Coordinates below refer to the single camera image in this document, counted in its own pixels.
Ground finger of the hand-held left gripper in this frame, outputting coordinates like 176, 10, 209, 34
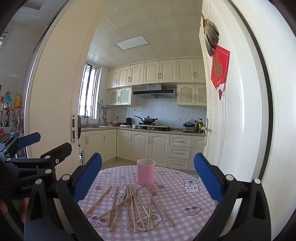
9, 142, 73, 179
0, 132, 41, 160

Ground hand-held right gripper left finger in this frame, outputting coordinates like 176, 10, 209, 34
24, 152, 103, 241

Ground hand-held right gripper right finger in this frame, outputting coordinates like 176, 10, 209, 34
194, 152, 271, 241

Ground bunch of wooden chopsticks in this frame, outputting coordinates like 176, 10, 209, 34
84, 184, 174, 233

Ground pink cup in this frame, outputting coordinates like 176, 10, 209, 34
136, 159, 156, 186

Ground cluttered storage shelf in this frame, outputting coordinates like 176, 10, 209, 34
0, 107, 25, 139

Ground metal lock plate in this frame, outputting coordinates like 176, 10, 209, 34
71, 115, 78, 144

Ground pink checked tablecloth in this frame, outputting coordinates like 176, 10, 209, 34
77, 165, 216, 241

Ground blue toy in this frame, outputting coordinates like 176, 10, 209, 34
2, 91, 12, 106

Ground green cooking appliance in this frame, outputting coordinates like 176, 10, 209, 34
183, 120, 196, 133

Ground cream lower kitchen cabinets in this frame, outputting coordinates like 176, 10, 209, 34
79, 128, 206, 172

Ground kitchen window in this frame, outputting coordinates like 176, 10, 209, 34
79, 62, 101, 120

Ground black gas stove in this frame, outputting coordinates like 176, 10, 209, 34
135, 124, 173, 132

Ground black wok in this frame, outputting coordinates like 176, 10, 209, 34
134, 115, 158, 124

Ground cream lattice door cabinet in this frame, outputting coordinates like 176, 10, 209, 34
177, 84, 207, 107
108, 87, 132, 106

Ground black range hood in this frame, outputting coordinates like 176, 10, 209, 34
133, 84, 177, 99

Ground red paper decoration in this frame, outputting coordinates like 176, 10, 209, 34
211, 45, 230, 90

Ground ceiling light panel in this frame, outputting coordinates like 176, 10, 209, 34
115, 35, 152, 51

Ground dark feather fan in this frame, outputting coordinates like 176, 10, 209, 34
201, 14, 220, 57

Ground white door handle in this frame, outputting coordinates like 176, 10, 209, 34
203, 119, 212, 146

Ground wall utensil rack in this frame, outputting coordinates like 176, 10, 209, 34
97, 100, 112, 124

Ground cream upper wall cabinets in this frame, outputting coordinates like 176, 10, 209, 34
106, 58, 206, 90

